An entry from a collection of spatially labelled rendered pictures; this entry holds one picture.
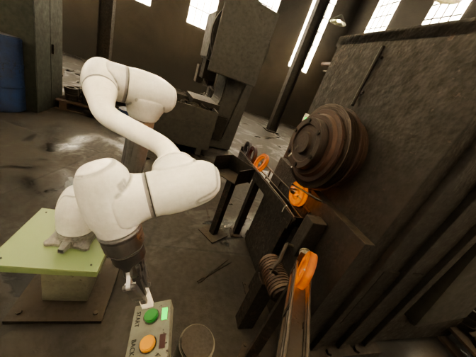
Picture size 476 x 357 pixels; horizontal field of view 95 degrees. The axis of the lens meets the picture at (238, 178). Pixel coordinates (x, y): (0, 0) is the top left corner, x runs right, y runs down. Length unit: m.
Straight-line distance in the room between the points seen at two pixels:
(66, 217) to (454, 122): 1.55
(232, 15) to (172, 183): 3.34
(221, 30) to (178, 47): 7.49
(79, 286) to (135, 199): 1.04
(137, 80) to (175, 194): 0.56
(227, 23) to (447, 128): 3.06
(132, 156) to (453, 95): 1.26
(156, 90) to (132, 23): 10.33
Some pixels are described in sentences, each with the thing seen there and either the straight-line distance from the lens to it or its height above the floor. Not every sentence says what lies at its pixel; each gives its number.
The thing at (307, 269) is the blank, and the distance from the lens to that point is 0.95.
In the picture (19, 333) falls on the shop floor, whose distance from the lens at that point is 1.55.
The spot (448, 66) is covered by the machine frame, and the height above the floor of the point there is 1.59.
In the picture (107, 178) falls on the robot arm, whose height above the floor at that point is 1.07.
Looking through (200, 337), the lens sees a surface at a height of 0.52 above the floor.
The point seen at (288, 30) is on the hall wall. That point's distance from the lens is 12.02.
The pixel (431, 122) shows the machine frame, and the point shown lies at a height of 1.39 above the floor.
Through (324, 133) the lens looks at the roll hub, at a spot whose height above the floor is 1.21.
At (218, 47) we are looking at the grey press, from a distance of 3.61.
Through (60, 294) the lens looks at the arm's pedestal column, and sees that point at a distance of 1.54.
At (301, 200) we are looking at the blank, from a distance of 1.33.
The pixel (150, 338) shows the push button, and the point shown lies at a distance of 0.78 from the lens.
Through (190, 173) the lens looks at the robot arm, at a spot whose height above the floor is 1.09.
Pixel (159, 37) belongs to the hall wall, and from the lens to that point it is 11.09.
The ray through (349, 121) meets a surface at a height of 1.30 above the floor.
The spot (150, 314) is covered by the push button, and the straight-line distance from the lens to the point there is 0.81.
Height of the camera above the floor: 1.30
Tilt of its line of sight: 23 degrees down
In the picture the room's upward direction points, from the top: 20 degrees clockwise
